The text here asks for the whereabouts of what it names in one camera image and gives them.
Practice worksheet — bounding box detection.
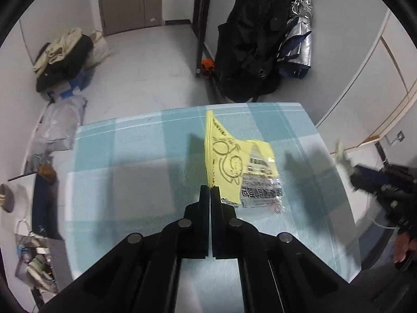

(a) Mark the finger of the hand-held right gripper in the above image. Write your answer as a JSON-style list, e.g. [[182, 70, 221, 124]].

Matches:
[[350, 166, 391, 191]]

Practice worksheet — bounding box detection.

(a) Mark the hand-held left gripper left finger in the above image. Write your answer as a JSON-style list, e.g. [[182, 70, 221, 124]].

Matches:
[[41, 185, 211, 313]]

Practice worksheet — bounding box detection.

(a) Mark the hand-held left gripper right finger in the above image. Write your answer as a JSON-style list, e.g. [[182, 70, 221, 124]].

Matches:
[[211, 186, 378, 313]]

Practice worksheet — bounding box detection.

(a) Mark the green white wrapper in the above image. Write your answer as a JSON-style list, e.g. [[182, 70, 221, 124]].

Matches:
[[335, 139, 353, 167]]

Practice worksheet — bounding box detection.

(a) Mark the yellow clear plastic packet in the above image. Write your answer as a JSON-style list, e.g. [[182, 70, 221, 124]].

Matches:
[[205, 110, 283, 214]]

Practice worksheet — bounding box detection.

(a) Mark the person's right hand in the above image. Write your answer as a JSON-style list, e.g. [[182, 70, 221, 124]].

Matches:
[[393, 231, 417, 264]]

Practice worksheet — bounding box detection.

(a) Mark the checked tablecloth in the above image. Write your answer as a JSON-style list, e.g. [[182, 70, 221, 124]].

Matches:
[[63, 102, 362, 284]]

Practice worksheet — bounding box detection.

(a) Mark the white wardrobe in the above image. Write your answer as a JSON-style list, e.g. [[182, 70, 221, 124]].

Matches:
[[314, 7, 417, 154]]

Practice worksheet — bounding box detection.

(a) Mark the silver folding umbrella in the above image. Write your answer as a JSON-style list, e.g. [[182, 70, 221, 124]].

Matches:
[[278, 0, 314, 79]]

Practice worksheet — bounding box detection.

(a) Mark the small orange object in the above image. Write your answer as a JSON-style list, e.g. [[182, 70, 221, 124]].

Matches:
[[201, 59, 216, 77]]

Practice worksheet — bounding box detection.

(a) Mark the grey plastic bag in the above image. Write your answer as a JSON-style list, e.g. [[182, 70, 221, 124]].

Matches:
[[24, 96, 88, 173]]

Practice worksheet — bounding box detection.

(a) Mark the black backpack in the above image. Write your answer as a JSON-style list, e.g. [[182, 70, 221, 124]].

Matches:
[[215, 0, 305, 103]]

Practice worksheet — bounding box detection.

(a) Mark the blue cardboard box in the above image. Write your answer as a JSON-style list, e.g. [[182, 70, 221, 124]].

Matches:
[[49, 68, 90, 100]]

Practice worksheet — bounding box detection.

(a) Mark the beige tote bag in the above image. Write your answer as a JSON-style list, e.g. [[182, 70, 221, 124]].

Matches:
[[83, 30, 111, 70]]

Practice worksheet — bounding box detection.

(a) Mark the black clothing pile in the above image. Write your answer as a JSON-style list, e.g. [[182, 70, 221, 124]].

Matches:
[[35, 34, 95, 92]]

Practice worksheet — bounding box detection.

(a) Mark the beige cloth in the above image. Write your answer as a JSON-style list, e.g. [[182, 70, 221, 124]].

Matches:
[[33, 28, 82, 79]]

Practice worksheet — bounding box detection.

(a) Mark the grey brown door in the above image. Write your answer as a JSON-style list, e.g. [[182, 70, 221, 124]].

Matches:
[[98, 0, 163, 36]]

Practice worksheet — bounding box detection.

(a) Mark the wall socket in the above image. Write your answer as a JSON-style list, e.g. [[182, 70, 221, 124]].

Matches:
[[389, 130, 406, 146]]

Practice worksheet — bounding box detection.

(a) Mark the black floor rail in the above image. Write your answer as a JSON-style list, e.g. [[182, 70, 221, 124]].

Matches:
[[204, 72, 229, 103]]

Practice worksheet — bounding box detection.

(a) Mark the black metal door frame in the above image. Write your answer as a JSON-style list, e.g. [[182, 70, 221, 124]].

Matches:
[[192, 0, 216, 77]]

